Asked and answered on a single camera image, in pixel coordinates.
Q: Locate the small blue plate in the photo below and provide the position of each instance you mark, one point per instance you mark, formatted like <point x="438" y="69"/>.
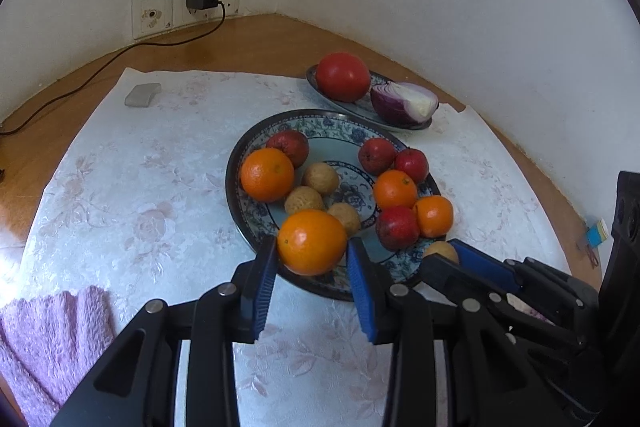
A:
<point x="363" y="108"/>

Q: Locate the purple towel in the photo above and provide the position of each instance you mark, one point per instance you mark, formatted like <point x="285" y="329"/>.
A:
<point x="48" y="345"/>

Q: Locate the brown longan fruit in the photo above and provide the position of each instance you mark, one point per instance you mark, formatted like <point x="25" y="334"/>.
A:
<point x="347" y="215"/>
<point x="322" y="177"/>
<point x="303" y="198"/>
<point x="443" y="249"/>

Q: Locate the white wall socket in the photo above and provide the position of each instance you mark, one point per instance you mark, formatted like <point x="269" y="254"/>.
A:
<point x="190" y="12"/>

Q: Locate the small red apple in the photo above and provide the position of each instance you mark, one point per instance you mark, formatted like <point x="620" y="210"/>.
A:
<point x="397" y="228"/>

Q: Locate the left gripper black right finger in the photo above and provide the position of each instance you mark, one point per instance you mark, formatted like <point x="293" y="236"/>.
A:
<point x="394" y="314"/>

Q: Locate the grey eraser block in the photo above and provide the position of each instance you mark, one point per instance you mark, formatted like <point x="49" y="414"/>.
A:
<point x="142" y="95"/>

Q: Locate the red apple with stem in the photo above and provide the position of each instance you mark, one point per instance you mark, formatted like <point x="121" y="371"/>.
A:
<point x="376" y="155"/>

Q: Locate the small blue object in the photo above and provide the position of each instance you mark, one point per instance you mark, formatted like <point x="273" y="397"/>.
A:
<point x="595" y="235"/>

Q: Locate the dark red apple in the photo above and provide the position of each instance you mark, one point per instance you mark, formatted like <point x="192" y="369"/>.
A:
<point x="293" y="144"/>

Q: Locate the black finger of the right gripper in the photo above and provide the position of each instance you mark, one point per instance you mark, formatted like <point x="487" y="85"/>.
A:
<point x="506" y="364"/>
<point x="563" y="300"/>

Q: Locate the red apple among oranges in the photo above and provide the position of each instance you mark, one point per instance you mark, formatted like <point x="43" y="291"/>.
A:
<point x="413" y="163"/>

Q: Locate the large blue patterned plate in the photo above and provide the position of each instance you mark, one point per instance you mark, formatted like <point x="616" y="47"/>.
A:
<point x="334" y="139"/>

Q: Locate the orange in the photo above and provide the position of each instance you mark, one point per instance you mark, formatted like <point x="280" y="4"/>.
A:
<point x="267" y="175"/>
<point x="311" y="242"/>
<point x="435" y="215"/>
<point x="394" y="188"/>

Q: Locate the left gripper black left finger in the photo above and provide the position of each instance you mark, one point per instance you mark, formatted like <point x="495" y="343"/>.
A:
<point x="134" y="382"/>

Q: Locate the red tomato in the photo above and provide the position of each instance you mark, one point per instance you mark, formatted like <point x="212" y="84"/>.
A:
<point x="343" y="77"/>

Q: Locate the white coaxial wall plate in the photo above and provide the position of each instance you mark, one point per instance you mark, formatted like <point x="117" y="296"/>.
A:
<point x="150" y="17"/>

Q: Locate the halved purple onion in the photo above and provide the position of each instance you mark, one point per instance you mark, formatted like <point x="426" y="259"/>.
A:
<point x="404" y="104"/>

